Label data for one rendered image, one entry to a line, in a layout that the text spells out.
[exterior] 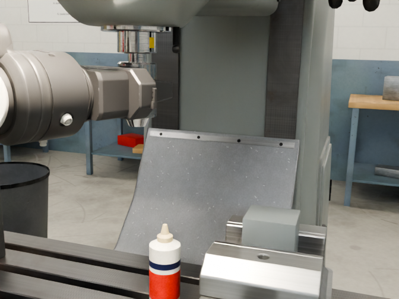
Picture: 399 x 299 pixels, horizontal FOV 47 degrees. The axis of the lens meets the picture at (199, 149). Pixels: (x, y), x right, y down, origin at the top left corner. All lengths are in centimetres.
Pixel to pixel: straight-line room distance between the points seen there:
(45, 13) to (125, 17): 540
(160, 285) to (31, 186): 188
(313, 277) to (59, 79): 31
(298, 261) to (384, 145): 430
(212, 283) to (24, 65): 28
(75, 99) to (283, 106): 52
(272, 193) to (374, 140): 393
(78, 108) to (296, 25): 53
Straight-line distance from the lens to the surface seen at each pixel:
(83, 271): 73
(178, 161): 94
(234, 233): 60
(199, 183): 91
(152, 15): 50
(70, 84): 46
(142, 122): 57
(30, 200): 246
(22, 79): 43
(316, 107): 92
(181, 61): 95
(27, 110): 43
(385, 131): 477
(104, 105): 48
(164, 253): 59
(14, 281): 73
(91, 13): 51
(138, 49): 55
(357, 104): 391
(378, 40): 471
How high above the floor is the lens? 129
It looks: 13 degrees down
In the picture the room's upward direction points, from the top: 1 degrees clockwise
